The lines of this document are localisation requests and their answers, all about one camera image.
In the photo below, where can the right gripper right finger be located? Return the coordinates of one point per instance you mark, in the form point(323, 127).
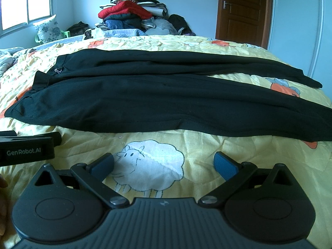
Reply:
point(264, 205)

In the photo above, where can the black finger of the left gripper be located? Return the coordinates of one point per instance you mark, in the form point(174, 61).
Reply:
point(56, 137)

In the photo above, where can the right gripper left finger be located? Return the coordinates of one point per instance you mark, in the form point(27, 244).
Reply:
point(66, 206)

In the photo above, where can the black pants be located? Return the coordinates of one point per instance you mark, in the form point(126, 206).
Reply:
point(126, 91)

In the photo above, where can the person left hand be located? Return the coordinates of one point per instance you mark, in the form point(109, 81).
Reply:
point(3, 207)

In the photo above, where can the yellow cartoon bed quilt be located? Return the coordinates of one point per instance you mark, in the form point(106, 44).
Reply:
point(176, 163)

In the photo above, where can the green plastic chair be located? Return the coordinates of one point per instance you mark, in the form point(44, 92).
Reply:
point(65, 34)

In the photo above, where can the floral pillow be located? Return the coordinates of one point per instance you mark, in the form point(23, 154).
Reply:
point(48, 30)

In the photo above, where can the black bag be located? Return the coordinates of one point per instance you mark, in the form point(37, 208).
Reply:
point(78, 29)

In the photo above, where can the light blue checked blanket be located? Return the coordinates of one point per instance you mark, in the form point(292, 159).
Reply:
point(95, 33)

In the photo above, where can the dark blue folded clothes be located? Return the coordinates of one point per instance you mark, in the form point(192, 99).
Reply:
point(123, 21)

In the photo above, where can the window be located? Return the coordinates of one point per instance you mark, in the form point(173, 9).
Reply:
point(18, 14)

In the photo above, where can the red puffer jacket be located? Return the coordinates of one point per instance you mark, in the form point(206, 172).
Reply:
point(125, 7)

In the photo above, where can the grey clothes heap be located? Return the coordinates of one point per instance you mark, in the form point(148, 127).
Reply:
point(158, 27)

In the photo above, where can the white folded clothes stack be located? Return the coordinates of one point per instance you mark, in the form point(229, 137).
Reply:
point(153, 6)

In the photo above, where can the white wardrobe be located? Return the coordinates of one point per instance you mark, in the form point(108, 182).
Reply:
point(300, 35)

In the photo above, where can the brown wooden door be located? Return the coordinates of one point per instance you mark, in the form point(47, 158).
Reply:
point(244, 21)

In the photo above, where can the black dark clothes by wall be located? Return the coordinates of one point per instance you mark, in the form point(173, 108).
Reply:
point(180, 24)

